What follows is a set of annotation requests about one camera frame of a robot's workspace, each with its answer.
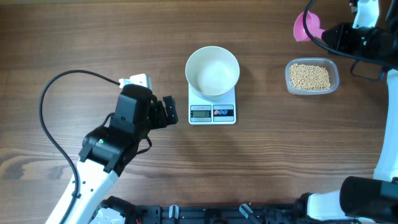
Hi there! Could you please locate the white bowl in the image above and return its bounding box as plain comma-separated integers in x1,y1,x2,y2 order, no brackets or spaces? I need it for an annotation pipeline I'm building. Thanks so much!
185,46,241,98

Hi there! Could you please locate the pink plastic measuring scoop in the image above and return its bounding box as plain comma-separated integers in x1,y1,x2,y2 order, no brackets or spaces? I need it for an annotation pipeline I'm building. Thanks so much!
293,11,326,42

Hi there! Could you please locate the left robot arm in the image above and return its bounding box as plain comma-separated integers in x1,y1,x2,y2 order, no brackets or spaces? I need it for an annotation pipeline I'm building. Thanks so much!
47,84,178,223

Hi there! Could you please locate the soybeans pile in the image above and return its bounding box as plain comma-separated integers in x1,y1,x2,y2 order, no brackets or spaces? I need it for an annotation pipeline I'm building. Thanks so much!
289,63,331,90

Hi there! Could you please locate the clear plastic container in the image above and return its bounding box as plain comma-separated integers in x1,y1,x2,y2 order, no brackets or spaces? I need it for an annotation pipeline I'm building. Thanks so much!
285,58,340,95

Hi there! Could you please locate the white digital kitchen scale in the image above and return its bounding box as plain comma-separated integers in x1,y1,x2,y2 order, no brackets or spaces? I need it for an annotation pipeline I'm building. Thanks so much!
188,85,237,125

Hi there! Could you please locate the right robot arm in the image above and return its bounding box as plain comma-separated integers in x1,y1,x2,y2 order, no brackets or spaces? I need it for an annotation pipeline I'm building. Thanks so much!
296,60,397,219

